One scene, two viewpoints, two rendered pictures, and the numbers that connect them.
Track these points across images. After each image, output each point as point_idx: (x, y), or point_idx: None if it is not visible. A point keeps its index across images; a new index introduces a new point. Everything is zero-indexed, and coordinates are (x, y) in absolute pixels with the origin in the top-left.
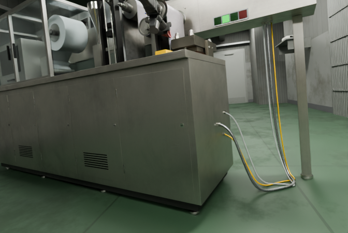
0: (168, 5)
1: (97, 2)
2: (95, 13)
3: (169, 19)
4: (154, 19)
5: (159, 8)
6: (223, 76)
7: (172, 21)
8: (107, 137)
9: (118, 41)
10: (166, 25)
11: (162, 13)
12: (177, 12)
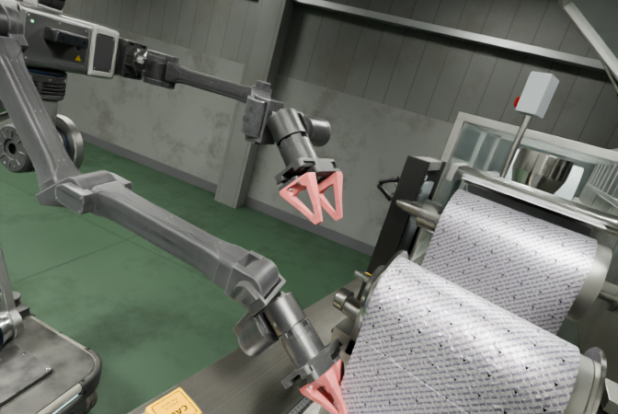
0: (419, 302)
1: (531, 155)
2: (514, 181)
3: (367, 355)
4: (244, 316)
5: (234, 294)
6: None
7: (396, 377)
8: None
9: (361, 292)
10: (302, 362)
11: None
12: (494, 370)
